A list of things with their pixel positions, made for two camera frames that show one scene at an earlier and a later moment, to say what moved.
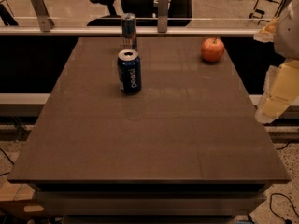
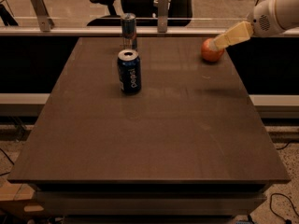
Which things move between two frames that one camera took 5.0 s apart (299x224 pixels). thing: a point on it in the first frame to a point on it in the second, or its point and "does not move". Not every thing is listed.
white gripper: x=288 y=35 to x=263 y=21
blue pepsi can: x=129 y=72 does not move
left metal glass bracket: x=40 y=7 does not move
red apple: x=212 y=49 does not move
